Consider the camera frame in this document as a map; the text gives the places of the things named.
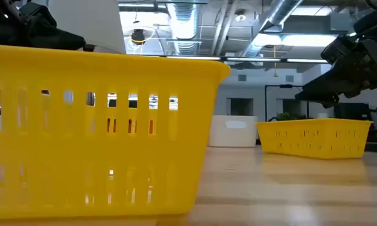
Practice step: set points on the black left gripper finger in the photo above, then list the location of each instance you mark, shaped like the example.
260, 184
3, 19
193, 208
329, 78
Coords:
59, 39

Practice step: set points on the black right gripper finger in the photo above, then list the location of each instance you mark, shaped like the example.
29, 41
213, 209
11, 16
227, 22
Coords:
326, 86
331, 102

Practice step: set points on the yellow slotted plastic basket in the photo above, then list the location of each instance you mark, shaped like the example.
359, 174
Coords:
313, 123
81, 72

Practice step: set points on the white plastic bin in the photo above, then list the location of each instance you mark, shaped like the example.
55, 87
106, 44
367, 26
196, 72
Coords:
232, 138

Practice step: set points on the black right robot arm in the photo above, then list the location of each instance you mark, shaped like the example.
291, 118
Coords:
373, 22

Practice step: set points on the small white lampshade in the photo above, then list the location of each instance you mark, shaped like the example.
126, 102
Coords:
322, 115

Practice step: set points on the black equipment stand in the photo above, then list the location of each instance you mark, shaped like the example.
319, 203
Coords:
354, 111

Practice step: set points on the green potted plant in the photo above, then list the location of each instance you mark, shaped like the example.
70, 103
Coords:
283, 116

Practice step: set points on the long ceiling light strip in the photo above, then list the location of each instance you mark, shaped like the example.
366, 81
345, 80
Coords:
254, 59

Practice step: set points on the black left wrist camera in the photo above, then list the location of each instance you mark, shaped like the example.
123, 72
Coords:
39, 17

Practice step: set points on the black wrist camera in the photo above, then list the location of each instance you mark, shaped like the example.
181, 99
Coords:
39, 17
335, 50

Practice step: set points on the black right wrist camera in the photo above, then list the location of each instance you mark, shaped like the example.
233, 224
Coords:
335, 50

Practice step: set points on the black metal frame rig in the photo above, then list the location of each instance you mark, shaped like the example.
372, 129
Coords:
285, 85

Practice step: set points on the black hanging ceiling camera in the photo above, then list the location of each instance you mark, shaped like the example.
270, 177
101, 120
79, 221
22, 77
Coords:
138, 35

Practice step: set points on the silver spiral ceiling duct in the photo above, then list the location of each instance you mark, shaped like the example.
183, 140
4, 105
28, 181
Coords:
279, 12

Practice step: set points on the silver ribbed ceiling duct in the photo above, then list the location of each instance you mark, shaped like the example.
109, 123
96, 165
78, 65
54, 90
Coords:
183, 25

